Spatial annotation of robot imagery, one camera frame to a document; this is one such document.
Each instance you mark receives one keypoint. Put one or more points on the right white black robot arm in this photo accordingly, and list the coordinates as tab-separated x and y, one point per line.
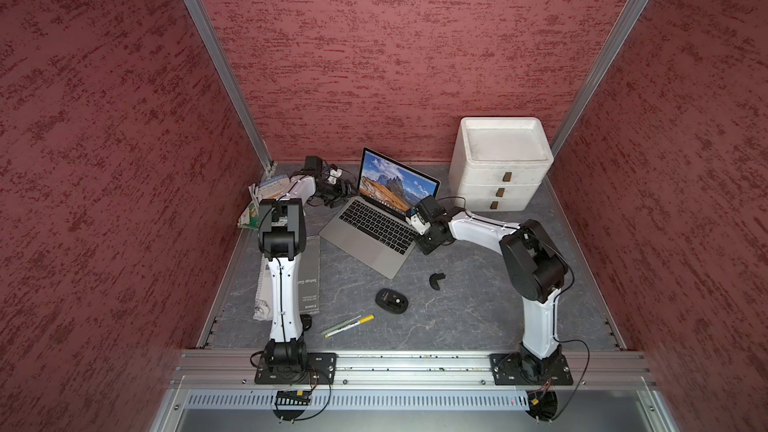
535	268

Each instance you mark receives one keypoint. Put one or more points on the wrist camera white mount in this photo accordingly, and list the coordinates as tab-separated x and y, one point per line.
332	174
418	219

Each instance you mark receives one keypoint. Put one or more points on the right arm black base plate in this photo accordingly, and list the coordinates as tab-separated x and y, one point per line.
523	369

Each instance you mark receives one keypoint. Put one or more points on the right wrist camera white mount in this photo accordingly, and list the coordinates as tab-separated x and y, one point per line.
418	219

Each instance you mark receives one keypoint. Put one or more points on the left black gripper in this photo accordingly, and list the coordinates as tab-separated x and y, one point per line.
340	193

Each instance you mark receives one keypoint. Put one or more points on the green white pen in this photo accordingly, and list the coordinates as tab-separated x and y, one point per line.
339	325

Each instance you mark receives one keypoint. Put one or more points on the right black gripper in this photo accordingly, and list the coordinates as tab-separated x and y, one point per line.
427	248

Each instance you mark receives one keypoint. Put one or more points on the yellow capped marker pen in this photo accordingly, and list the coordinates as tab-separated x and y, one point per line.
349	325

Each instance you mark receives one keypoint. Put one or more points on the grey setup guide booklet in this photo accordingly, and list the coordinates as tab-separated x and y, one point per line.
308	277

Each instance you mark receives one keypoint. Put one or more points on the colourful folded leaflets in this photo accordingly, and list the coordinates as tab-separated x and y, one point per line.
268	189

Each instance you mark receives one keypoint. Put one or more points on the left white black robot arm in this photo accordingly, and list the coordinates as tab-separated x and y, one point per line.
282	238

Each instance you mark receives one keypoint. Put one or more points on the aluminium front rail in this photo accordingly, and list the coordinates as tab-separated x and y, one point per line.
604	371

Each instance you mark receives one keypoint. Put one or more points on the small black round object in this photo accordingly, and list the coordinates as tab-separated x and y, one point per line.
306	321

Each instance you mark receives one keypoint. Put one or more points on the right aluminium corner post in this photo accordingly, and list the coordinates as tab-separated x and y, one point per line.
619	33

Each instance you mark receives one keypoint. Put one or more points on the aluminium corner post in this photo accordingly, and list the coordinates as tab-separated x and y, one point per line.
619	33
218	56

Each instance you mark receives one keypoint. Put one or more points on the white printed paper sheet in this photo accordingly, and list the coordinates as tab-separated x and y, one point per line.
263	302

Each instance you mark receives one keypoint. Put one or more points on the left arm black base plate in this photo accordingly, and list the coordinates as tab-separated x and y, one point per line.
318	368

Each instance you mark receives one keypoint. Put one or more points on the silver laptop with black keys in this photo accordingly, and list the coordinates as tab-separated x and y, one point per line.
372	227

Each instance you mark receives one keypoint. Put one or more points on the black mouse battery cover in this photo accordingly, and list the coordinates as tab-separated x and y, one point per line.
435	280

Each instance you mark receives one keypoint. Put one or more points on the black wireless mouse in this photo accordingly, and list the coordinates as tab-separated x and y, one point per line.
391	301

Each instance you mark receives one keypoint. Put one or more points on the white three-drawer storage unit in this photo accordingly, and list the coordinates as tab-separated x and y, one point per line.
498	163

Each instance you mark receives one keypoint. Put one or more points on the perforated white vent strip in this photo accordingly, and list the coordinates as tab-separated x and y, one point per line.
359	400

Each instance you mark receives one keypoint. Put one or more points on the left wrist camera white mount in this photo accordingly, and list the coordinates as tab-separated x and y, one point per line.
332	174

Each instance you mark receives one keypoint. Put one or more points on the left aluminium corner post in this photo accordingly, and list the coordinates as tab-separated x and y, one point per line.
218	56

